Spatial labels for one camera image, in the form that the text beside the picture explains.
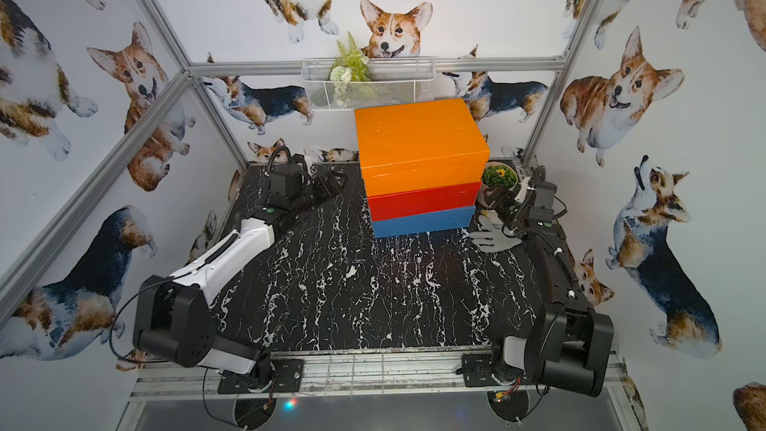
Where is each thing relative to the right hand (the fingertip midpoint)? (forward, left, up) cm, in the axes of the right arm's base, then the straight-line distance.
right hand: (491, 193), depth 84 cm
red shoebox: (-4, +28, 0) cm, 28 cm away
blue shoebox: (0, +11, -13) cm, 17 cm away
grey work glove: (-4, -3, -18) cm, 19 cm away
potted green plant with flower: (+15, -6, -10) cm, 19 cm away
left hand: (+3, +41, +5) cm, 41 cm away
